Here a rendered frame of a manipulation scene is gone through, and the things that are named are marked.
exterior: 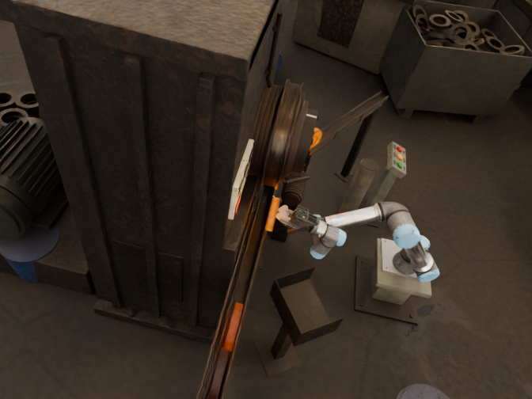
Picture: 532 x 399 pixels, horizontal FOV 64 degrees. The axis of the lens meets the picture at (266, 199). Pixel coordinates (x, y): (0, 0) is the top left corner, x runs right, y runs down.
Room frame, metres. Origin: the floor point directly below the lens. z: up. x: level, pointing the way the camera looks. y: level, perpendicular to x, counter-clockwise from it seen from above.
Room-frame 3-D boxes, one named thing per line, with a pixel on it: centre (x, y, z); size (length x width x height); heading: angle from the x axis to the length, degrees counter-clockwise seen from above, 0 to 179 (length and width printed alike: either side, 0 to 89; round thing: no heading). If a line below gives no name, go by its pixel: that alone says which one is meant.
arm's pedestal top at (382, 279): (1.51, -0.88, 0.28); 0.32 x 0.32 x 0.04; 1
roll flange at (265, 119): (1.43, 0.08, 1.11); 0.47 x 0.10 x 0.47; 179
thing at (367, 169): (2.06, -0.59, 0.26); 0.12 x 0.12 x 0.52
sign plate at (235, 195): (1.09, 0.11, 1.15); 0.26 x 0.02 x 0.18; 179
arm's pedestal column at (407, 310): (1.51, -0.88, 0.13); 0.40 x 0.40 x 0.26; 1
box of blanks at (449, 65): (3.86, -1.33, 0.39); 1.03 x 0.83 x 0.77; 104
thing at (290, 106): (1.43, -0.01, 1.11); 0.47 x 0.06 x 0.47; 179
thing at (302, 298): (0.91, -0.28, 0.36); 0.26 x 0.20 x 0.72; 34
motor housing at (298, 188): (1.76, -0.15, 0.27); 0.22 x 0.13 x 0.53; 179
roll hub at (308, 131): (1.43, -0.10, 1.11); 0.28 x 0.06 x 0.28; 179
